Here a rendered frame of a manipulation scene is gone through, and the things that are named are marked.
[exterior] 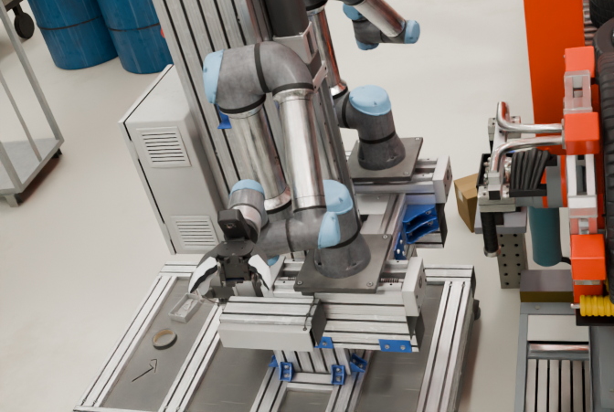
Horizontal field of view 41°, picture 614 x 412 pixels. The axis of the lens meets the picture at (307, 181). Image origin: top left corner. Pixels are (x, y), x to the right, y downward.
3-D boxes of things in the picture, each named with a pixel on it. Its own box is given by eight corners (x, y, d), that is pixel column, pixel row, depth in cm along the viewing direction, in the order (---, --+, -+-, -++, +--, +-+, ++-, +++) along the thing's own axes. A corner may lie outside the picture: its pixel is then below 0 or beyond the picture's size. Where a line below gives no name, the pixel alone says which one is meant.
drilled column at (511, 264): (527, 288, 312) (518, 198, 290) (501, 288, 316) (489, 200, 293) (528, 270, 320) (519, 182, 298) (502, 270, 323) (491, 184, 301)
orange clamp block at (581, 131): (600, 153, 193) (599, 139, 185) (565, 155, 195) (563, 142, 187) (598, 126, 195) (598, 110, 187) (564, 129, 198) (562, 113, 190)
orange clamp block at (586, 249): (605, 256, 199) (606, 280, 192) (570, 256, 201) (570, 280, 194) (604, 233, 195) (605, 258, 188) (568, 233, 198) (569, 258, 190)
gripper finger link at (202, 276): (194, 311, 156) (227, 284, 162) (189, 287, 153) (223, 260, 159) (183, 305, 158) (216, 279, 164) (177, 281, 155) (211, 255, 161)
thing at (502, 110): (569, 138, 214) (567, 102, 209) (493, 142, 221) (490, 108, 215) (569, 104, 228) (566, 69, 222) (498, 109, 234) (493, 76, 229)
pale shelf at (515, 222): (526, 233, 274) (525, 226, 272) (474, 234, 279) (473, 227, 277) (530, 161, 307) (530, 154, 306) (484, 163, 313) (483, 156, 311)
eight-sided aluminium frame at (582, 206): (602, 327, 212) (595, 150, 183) (576, 327, 214) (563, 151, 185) (596, 201, 254) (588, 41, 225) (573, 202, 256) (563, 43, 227)
